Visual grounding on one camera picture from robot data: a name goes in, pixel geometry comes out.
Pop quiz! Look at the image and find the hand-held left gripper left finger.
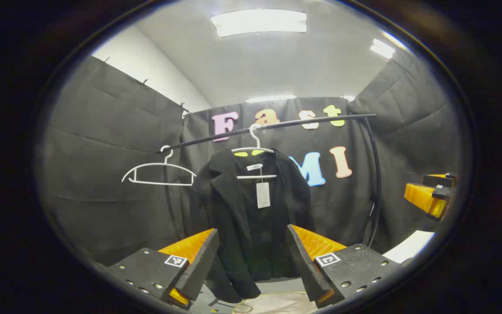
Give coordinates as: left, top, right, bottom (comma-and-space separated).
103, 228, 220, 311

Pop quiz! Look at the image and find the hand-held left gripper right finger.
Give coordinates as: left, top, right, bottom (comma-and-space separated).
287, 224, 402, 309

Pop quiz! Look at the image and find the beige laundry hamper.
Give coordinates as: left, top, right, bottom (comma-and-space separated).
233, 291, 318, 314

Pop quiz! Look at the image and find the black jacket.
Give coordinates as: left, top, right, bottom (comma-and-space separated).
189, 148, 315, 304

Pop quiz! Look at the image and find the white clothes hanger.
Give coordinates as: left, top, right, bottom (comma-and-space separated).
231, 123, 278, 180
122, 145, 197, 187

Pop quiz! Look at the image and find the black metal clothes rack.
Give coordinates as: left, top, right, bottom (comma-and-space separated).
157, 114, 382, 249

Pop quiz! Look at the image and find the small ceiling light panel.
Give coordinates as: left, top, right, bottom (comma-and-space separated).
370, 38, 396, 60
246, 95, 297, 103

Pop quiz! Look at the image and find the black backdrop cloth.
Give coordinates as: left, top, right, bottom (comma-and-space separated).
42, 41, 461, 266

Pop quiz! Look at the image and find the large ceiling light panel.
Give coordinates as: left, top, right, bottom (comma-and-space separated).
211, 9, 307, 38

